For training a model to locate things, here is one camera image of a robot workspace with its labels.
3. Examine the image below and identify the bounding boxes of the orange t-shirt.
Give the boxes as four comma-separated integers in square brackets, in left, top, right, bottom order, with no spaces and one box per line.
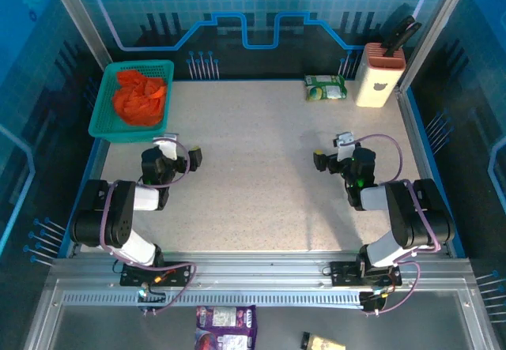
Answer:
[111,69,169,128]

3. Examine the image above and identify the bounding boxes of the green snack packet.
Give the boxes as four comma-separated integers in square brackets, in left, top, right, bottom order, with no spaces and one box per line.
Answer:
[303,73,349,102]

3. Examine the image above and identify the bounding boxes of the teal plastic mesh basket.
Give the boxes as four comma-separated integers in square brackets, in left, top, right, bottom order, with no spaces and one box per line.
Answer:
[87,59,176,145]

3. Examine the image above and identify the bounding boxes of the cream knife block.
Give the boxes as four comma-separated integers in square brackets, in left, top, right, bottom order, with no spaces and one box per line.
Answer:
[353,42,407,108]

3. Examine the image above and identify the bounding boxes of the purple snack packet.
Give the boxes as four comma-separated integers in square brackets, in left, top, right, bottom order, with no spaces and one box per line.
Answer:
[194,305,258,350]

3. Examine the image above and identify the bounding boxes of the beige black packet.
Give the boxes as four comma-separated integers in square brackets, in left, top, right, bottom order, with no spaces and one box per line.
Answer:
[300,331,347,350]

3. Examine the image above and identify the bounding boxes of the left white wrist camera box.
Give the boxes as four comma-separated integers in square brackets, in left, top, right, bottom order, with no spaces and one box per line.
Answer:
[153,132,179,160]

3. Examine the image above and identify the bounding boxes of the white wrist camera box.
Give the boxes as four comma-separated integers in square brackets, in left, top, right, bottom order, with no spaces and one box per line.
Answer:
[153,132,179,160]
[333,131,356,162]

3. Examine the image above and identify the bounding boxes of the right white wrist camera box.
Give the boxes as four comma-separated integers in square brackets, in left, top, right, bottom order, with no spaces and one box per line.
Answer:
[333,131,356,162]

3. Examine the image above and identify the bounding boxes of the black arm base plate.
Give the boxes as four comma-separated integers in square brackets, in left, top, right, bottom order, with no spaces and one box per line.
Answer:
[330,261,402,288]
[119,261,191,288]

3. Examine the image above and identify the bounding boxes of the aluminium frame rail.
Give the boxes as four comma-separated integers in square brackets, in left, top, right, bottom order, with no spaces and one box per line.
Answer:
[49,251,474,288]

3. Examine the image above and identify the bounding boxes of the black knife handle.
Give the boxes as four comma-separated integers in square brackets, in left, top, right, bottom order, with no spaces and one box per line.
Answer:
[380,15,416,57]
[397,21,423,49]

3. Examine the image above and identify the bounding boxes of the grey slotted cable duct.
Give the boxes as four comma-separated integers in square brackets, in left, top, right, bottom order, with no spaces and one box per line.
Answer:
[62,291,364,307]

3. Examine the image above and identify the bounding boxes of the aluminium frame post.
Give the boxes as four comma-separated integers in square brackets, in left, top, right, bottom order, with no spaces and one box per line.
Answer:
[397,0,478,92]
[42,0,115,66]

